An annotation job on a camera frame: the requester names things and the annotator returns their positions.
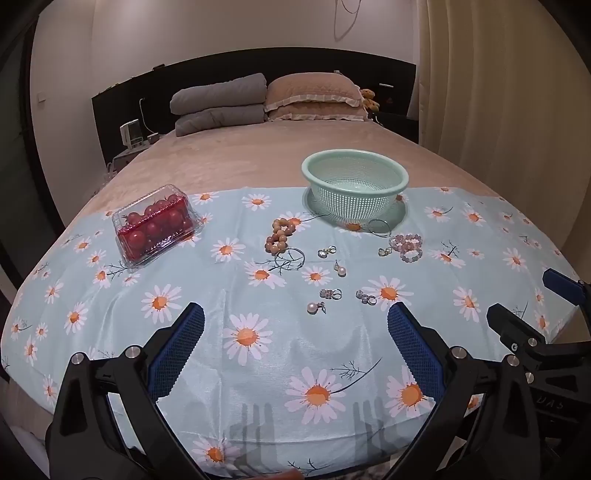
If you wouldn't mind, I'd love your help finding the beige frilled pillow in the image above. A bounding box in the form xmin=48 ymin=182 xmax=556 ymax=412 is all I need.
xmin=265 ymin=72 xmax=363 ymax=112
xmin=265 ymin=102 xmax=370 ymax=123

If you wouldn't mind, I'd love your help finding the green plastic colander basket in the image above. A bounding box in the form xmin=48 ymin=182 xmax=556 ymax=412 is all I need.
xmin=301 ymin=150 xmax=410 ymax=222

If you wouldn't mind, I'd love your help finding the beige bed cover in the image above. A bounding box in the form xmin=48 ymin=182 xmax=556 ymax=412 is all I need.
xmin=0 ymin=111 xmax=509 ymax=416

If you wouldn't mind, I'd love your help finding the wooden bead bracelet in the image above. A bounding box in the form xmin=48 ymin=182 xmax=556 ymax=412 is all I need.
xmin=265 ymin=217 xmax=301 ymax=255

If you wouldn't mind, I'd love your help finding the daisy print blue cloth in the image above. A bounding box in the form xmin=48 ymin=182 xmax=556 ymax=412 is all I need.
xmin=0 ymin=185 xmax=587 ymax=480

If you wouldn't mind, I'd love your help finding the black headboard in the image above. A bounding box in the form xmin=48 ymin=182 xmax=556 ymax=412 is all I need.
xmin=91 ymin=47 xmax=419 ymax=155

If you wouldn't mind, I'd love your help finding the cream curtain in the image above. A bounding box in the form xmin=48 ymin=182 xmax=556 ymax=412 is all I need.
xmin=414 ymin=0 xmax=591 ymax=245

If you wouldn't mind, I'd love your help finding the clear box of cherry tomatoes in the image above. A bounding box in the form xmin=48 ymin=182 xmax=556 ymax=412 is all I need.
xmin=112 ymin=184 xmax=204 ymax=268

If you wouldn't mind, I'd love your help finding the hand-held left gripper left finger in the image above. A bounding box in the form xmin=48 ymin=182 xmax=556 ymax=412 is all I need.
xmin=46 ymin=302 xmax=206 ymax=480

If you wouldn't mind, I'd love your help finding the hanging wall cable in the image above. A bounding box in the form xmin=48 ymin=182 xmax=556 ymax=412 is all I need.
xmin=333 ymin=0 xmax=366 ymax=43

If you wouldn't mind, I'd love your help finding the large silver hoop earring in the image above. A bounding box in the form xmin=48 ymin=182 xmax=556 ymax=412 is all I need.
xmin=274 ymin=247 xmax=307 ymax=271

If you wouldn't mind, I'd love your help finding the white bedside appliance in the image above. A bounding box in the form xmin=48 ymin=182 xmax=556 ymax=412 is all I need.
xmin=119 ymin=119 xmax=142 ymax=149

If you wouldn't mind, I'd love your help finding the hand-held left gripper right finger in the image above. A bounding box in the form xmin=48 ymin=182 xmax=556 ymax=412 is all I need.
xmin=387 ymin=302 xmax=546 ymax=480

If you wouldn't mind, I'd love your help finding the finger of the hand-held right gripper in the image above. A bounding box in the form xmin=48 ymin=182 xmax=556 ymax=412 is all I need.
xmin=542 ymin=268 xmax=586 ymax=306
xmin=486 ymin=303 xmax=552 ymax=354

